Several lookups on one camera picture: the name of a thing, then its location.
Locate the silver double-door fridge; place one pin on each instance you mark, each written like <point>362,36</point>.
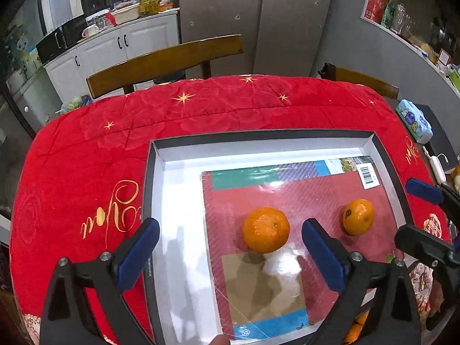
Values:
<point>287,25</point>

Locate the glass sliding door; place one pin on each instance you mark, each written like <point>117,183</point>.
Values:
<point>18,79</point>

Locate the red printed blanket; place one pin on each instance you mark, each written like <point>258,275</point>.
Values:
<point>90,158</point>

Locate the round orange fruit dark mark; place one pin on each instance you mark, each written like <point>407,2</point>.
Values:
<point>357,217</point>

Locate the person's left hand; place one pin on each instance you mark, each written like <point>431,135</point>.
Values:
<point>220,340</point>

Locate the white kitchen cabinet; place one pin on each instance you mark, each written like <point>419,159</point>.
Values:
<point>151,36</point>

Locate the black microwave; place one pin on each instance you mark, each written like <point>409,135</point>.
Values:
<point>54,43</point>

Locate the red glossy book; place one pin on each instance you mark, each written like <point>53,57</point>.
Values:
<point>305,197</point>

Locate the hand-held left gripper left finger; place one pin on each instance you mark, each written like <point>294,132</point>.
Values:
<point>138,255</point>

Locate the yellow drink bottle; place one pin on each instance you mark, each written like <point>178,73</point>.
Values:
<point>153,1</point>
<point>143,3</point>

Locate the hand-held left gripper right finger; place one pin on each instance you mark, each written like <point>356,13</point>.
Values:
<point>320,255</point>

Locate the white mug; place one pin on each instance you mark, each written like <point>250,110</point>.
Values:
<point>90,31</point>

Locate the black laptop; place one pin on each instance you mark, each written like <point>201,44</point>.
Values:
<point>442,140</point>

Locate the black white box tray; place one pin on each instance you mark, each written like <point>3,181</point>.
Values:
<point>179,172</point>

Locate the cream lidded pot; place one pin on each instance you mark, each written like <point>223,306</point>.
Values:
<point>126,13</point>

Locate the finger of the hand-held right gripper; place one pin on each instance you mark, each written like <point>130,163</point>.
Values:
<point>420,240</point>
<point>424,191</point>

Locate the green vegetable bag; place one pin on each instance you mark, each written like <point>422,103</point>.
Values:
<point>73,104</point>

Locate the group of oranges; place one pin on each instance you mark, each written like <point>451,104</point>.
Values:
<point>354,332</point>

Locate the white wall shelf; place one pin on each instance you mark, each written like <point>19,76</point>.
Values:
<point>413,39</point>

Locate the wooden chair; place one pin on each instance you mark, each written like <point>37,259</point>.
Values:
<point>161,61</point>
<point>363,81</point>

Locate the blue tissue pack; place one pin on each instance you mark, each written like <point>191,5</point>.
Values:
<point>415,120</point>

